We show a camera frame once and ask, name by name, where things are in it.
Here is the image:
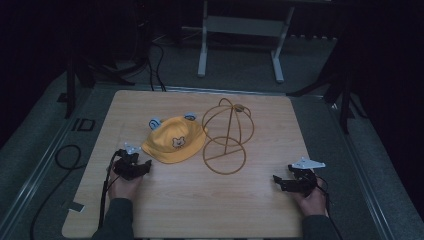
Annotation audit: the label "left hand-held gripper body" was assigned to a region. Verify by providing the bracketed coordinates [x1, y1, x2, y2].
[112, 142, 145, 181]

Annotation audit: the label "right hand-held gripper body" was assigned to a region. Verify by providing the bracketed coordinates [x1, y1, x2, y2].
[287, 156, 326, 198]

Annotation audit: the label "yellow bear hat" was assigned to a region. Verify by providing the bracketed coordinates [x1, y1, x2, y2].
[141, 112, 209, 165]

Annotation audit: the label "golden wire hat stand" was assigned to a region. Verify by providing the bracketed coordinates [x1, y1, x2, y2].
[201, 97, 256, 176]

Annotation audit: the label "person's left hand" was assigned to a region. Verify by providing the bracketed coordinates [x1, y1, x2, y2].
[107, 170, 145, 202]

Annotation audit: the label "person's right hand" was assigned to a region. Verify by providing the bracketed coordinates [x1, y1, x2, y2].
[294, 177, 330, 218]

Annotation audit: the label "black tape marking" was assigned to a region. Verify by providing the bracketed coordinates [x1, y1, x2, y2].
[71, 117, 97, 132]

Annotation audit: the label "grey tape piece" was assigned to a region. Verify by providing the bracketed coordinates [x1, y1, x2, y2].
[67, 201, 86, 214]

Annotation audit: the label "black metal stand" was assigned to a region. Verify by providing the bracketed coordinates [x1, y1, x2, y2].
[285, 39, 369, 136]
[63, 19, 149, 120]

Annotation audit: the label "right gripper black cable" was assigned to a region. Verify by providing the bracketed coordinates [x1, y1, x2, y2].
[312, 181, 345, 240]

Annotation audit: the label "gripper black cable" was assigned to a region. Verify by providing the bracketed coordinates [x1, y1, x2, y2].
[312, 181, 345, 240]
[97, 150, 122, 231]

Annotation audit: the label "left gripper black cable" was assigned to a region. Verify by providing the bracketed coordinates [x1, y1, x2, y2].
[97, 150, 122, 231]

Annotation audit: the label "black cable on floor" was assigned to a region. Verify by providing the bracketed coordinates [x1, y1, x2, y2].
[29, 143, 83, 240]

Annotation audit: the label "thin black cables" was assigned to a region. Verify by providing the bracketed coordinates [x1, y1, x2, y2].
[145, 39, 168, 93]

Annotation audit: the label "white metal table frame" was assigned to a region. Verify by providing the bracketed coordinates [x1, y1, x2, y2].
[196, 0, 296, 84]

